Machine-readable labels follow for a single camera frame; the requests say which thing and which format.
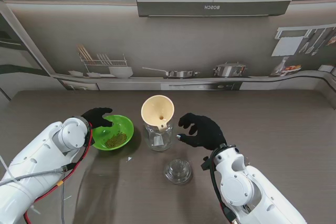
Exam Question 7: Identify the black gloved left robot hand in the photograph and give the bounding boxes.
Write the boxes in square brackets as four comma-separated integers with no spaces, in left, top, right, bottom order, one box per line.
[80,107,114,128]

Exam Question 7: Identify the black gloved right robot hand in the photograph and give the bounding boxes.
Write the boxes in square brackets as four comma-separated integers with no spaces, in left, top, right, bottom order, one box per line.
[176,113,227,151]

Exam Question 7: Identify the green plastic bowl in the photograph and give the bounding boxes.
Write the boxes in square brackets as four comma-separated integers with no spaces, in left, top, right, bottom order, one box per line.
[90,114,134,151]

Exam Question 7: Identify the mung beans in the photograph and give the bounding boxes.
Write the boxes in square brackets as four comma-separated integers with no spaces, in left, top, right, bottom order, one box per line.
[104,132,127,148]

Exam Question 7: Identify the clear glass jar lid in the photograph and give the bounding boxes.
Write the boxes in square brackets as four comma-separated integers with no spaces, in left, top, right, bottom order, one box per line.
[164,158,193,185]

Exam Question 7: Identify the clear glass jar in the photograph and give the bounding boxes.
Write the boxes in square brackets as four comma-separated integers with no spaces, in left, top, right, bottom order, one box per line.
[143,121,174,152]

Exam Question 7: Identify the beige plastic funnel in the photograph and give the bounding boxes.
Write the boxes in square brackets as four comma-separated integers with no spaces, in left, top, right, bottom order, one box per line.
[141,94,175,132]

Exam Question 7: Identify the printed kitchen scene backdrop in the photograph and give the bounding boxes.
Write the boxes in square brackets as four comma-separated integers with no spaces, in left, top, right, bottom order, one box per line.
[0,0,336,109]

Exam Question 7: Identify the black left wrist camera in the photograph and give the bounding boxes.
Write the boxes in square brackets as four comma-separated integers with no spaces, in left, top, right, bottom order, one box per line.
[84,126,93,146]

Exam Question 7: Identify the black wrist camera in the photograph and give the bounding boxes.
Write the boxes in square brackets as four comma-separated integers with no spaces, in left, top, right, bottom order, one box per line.
[84,126,93,146]
[201,155,213,174]

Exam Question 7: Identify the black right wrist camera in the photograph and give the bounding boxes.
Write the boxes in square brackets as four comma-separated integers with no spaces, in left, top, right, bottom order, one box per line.
[201,155,213,174]

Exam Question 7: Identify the red left arm cable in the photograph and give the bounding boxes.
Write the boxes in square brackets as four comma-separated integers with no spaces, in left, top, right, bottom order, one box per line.
[23,123,94,224]

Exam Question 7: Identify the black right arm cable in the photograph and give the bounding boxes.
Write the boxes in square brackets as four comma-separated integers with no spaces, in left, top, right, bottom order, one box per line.
[209,150,237,222]

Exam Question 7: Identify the grey braided left arm cable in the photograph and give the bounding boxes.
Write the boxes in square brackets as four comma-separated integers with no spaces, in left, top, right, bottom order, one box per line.
[0,163,77,224]

